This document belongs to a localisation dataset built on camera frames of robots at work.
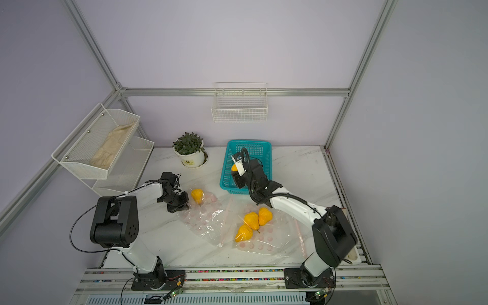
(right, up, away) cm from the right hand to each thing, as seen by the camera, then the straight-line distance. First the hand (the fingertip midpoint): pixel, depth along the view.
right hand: (241, 169), depth 86 cm
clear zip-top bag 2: (+7, -30, 0) cm, 31 cm away
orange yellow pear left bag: (-22, -13, +7) cm, 26 cm away
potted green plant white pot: (-27, +11, +11) cm, 31 cm away
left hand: (-27, -20, +8) cm, 35 cm away
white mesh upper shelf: (-59, +8, -11) cm, 61 cm away
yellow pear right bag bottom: (+2, -28, -6) cm, 28 cm away
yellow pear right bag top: (+11, -22, 0) cm, 24 cm away
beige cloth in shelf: (-56, +6, -9) cm, 57 cm away
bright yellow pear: (-2, +1, -12) cm, 12 cm away
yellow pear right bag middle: (+5, -23, -1) cm, 24 cm away
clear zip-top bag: (-11, -21, -4) cm, 25 cm away
